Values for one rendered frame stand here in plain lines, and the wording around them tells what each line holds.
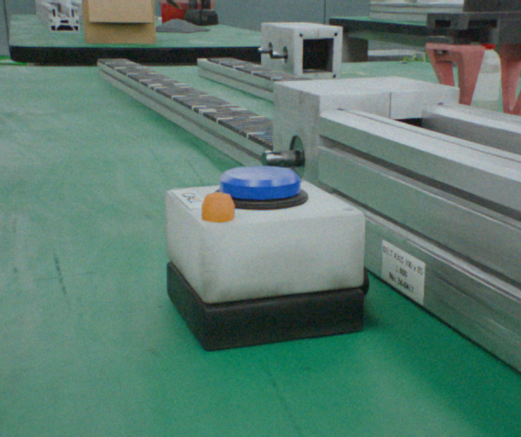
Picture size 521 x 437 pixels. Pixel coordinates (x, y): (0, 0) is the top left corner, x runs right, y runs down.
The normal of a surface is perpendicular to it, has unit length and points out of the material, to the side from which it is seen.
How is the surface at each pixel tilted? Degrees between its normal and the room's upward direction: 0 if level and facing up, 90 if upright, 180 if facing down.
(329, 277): 90
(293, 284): 90
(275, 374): 0
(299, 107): 90
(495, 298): 90
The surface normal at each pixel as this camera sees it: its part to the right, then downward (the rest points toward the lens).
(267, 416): 0.00, -0.97
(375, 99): 0.32, 0.24
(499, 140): -0.95, 0.08
